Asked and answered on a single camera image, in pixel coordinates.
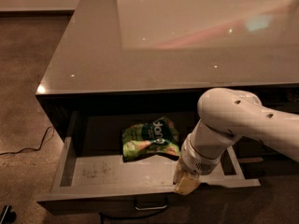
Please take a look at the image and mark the dark baseboard strip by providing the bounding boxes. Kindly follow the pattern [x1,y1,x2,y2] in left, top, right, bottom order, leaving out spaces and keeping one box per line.
[0,10,74,18]

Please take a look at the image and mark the green snack bag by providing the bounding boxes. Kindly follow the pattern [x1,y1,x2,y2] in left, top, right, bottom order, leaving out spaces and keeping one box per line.
[121,117,180,161]

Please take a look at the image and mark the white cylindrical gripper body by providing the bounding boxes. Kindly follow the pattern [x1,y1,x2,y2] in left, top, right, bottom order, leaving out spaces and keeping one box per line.
[180,135,221,175]

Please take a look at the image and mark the black object on floor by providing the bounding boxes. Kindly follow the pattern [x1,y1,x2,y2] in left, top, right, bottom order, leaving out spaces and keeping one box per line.
[0,205,14,224]

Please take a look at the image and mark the drawer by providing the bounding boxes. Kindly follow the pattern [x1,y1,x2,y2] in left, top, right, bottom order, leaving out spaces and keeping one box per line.
[235,147,299,178]
[37,111,260,215]

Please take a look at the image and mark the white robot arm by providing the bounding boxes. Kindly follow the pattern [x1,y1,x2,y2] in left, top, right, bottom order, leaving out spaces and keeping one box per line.
[173,88,299,195]

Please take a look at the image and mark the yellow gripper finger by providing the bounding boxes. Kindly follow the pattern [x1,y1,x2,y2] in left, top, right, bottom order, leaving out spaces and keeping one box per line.
[173,159,201,195]

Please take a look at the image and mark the thin black floor cable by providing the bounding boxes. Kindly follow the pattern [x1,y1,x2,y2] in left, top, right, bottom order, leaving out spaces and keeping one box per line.
[0,125,55,157]

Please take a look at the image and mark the dark cabinet with glossy top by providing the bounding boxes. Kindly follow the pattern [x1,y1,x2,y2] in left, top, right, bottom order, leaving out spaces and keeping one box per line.
[35,0,299,179]

